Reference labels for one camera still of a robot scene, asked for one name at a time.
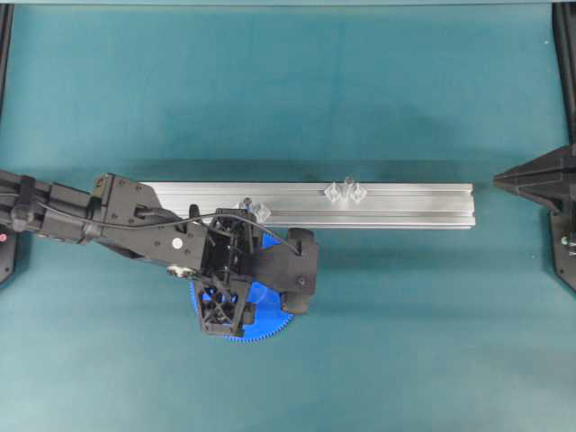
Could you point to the left steel shaft with mount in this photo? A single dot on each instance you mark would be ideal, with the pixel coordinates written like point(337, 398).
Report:
point(253, 210)

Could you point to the black left frame post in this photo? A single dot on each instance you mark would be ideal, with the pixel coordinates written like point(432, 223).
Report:
point(7, 24)

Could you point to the black right frame post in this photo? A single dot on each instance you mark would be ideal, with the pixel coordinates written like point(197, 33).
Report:
point(563, 20)

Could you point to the steel shaft with mount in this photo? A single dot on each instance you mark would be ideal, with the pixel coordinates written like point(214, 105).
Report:
point(347, 192)
point(253, 210)

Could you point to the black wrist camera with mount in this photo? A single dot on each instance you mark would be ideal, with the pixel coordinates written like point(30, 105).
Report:
point(292, 276)

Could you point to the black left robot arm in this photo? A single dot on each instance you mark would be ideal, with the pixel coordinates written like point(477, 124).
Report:
point(122, 215)

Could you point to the long aluminium extrusion rail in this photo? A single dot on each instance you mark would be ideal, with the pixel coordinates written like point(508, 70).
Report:
point(303, 205)

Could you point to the right steel shaft with mount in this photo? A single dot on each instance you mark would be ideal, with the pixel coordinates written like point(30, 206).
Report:
point(347, 192)

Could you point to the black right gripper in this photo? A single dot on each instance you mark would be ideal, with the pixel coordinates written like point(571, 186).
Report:
point(548, 180)

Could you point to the black frame post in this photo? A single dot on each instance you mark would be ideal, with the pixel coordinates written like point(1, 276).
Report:
point(7, 24)
point(563, 20)

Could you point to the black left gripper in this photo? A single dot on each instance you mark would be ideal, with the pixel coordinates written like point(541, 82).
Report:
point(222, 304)

